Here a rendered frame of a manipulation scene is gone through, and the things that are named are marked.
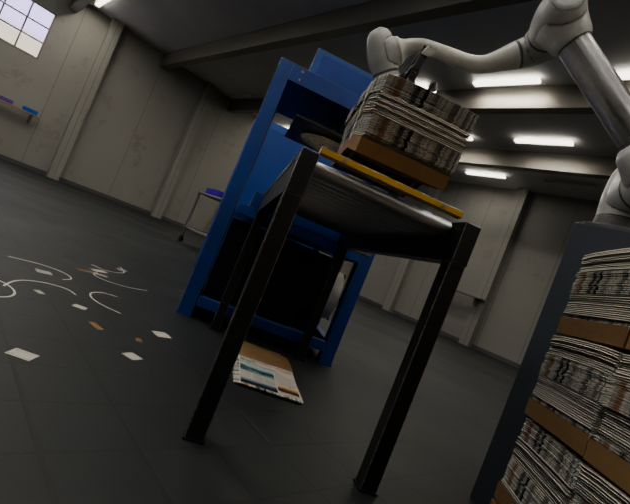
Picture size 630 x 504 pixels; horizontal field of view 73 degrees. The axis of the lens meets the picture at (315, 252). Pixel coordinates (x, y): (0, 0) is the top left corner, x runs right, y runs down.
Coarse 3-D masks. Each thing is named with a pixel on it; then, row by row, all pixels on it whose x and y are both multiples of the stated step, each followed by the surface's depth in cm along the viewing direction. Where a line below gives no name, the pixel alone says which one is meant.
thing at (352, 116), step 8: (360, 104) 137; (352, 112) 145; (352, 120) 141; (352, 128) 137; (344, 136) 146; (344, 152) 135; (360, 160) 136; (336, 168) 147; (344, 168) 144; (376, 168) 137; (360, 176) 146; (392, 176) 139; (400, 176) 137; (376, 184) 148; (408, 184) 140; (416, 184) 139; (392, 192) 150
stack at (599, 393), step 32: (608, 256) 102; (576, 288) 110; (608, 288) 96; (608, 320) 93; (576, 352) 100; (608, 352) 87; (544, 384) 108; (576, 384) 94; (608, 384) 84; (576, 416) 90; (608, 416) 81; (544, 448) 97; (608, 448) 78; (512, 480) 105; (544, 480) 93; (576, 480) 83; (608, 480) 76
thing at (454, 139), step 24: (384, 96) 113; (408, 96) 114; (432, 96) 114; (360, 120) 128; (384, 120) 115; (408, 120) 115; (432, 120) 116; (456, 120) 117; (384, 144) 118; (408, 144) 117; (432, 144) 118; (456, 144) 118; (432, 168) 120
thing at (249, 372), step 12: (240, 360) 188; (252, 360) 196; (240, 372) 172; (252, 372) 178; (264, 372) 185; (276, 372) 192; (288, 372) 199; (252, 384) 163; (264, 384) 169; (276, 384) 175; (288, 384) 181; (288, 396) 166; (300, 396) 171
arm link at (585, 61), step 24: (552, 0) 130; (576, 0) 127; (552, 24) 133; (576, 24) 131; (552, 48) 137; (576, 48) 132; (600, 48) 132; (576, 72) 134; (600, 72) 129; (600, 96) 130; (624, 96) 127; (600, 120) 133; (624, 120) 127; (624, 144) 128; (624, 168) 128; (624, 192) 134
